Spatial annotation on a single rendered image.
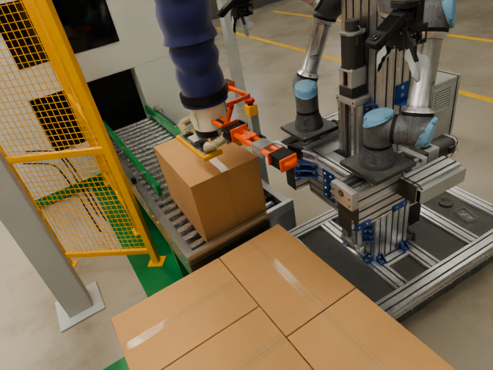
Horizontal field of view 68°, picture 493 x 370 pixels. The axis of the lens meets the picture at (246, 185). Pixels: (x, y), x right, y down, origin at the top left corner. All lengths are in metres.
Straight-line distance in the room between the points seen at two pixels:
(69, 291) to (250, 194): 1.38
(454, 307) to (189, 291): 1.50
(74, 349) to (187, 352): 1.16
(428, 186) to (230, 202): 0.97
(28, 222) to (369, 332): 1.87
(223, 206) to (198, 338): 0.68
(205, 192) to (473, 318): 1.62
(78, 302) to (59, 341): 0.25
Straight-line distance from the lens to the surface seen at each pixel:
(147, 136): 3.56
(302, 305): 1.74
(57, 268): 2.63
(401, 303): 2.17
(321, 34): 1.97
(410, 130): 1.52
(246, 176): 1.99
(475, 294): 2.60
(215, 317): 1.77
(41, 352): 2.86
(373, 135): 1.56
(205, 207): 1.95
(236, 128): 1.58
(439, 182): 1.74
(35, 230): 2.47
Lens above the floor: 1.93
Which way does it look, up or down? 34 degrees down
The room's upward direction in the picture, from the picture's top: 12 degrees counter-clockwise
